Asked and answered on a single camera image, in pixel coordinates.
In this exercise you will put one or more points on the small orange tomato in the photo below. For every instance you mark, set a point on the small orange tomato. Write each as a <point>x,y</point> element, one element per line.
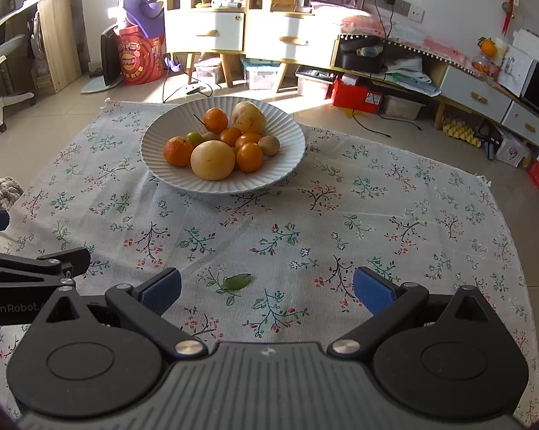
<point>230,136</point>

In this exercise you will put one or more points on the clear box with black contents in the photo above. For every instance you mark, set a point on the clear box with black contents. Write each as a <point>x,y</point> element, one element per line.
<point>312,85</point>

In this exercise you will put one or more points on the grey wall socket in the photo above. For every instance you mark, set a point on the grey wall socket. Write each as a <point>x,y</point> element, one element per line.
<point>388,1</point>

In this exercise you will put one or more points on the yellow egg tray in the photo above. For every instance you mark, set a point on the yellow egg tray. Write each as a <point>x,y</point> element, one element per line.
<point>462,132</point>

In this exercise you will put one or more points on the clear box with blue lid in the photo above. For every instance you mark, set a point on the clear box with blue lid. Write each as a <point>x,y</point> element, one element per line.
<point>260,76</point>

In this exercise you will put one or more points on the wooden shelf cabinet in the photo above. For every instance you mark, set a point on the wooden shelf cabinet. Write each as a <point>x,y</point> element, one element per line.
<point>227,69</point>

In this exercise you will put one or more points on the white ribbed plate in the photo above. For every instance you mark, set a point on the white ribbed plate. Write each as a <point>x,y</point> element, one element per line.
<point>171,174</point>

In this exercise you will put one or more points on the small cardboard box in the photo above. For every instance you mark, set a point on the small cardboard box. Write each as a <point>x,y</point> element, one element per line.
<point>278,2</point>

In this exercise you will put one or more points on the wooden desk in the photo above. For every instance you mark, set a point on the wooden desk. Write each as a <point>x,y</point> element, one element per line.
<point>59,40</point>

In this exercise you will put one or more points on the small olive citrus fruit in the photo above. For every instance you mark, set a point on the small olive citrus fruit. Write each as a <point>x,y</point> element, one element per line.
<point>211,136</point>

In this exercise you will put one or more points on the pile of loose papers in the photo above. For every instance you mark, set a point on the pile of loose papers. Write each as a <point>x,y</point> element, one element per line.
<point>408,74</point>

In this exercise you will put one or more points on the small tan round fruit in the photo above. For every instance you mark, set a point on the small tan round fruit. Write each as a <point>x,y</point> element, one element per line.
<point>268,144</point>

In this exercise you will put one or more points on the black case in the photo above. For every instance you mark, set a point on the black case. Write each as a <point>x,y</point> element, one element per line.
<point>359,62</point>

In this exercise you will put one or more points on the grey fuzzy blanket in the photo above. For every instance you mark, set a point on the grey fuzzy blanket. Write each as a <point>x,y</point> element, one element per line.
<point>0,195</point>

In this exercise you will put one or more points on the leafy tangerine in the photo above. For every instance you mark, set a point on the leafy tangerine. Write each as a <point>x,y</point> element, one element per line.
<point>488,48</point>

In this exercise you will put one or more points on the large yellow grapefruit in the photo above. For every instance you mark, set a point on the large yellow grapefruit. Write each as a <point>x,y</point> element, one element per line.
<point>212,160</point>

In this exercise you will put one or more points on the small clear storage box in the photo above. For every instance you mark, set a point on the small clear storage box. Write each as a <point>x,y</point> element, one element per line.
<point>206,71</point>

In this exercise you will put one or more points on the white illustrated box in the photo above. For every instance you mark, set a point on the white illustrated box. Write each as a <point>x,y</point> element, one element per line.
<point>515,69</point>

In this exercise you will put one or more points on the red round tin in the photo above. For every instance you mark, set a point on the red round tin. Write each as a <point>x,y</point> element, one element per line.
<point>139,62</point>

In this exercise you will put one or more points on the floral cloth mat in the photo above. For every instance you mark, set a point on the floral cloth mat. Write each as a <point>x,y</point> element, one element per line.
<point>296,215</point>

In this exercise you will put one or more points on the glass jar of oranges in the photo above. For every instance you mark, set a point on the glass jar of oranges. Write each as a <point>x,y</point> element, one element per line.
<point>483,65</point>

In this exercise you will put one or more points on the low wooden stand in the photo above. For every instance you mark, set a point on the low wooden stand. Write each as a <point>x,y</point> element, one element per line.
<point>432,76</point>

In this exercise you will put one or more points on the white flat box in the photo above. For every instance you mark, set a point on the white flat box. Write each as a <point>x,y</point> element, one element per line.
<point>535,42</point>

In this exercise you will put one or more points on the bumpy orange tangerine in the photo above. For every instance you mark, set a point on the bumpy orange tangerine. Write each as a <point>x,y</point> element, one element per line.
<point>178,151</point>
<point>216,120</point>

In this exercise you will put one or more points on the purple foam roll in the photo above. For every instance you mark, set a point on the purple foam roll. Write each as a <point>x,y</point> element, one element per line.
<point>139,4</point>

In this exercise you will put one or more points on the pink quilt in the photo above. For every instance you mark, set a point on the pink quilt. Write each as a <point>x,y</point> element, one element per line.
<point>363,24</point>

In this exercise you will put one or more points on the white wall socket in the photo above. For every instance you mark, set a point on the white wall socket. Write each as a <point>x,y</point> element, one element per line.
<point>415,13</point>

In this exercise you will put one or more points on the green tomato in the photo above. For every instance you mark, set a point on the green tomato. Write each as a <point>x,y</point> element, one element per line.
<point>194,138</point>

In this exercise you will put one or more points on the black panel on round base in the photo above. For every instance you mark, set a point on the black panel on round base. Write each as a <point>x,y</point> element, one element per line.
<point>110,58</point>

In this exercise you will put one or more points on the green leaf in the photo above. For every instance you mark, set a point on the green leaf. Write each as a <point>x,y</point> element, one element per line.
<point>235,282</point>

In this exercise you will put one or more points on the small orange citrus fruit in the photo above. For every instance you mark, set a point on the small orange citrus fruit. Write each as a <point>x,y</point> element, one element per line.
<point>250,156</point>

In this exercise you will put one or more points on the wooden cabinet with white drawer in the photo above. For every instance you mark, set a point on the wooden cabinet with white drawer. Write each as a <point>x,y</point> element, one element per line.
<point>269,31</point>

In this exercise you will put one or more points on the white tube roll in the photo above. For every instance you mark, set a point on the white tube roll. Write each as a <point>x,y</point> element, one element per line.
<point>224,3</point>

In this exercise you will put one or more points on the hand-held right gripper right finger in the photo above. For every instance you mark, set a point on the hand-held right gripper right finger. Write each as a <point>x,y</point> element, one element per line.
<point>372,289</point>

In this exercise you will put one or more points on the small purple toy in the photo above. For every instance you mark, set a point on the small purple toy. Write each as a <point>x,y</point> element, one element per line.
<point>173,62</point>

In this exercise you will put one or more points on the yellow pear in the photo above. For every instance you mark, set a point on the yellow pear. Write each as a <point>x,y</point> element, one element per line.
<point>248,116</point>

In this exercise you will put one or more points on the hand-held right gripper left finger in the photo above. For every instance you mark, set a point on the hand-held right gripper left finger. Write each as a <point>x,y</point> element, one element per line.
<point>162,289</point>

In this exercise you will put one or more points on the small white drawer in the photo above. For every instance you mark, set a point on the small white drawer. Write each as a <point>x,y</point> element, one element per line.
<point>520,118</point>

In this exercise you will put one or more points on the white office chair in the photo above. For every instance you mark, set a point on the white office chair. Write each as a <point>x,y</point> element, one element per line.
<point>5,49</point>

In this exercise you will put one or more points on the red cardboard box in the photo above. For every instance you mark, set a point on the red cardboard box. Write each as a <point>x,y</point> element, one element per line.
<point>354,96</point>

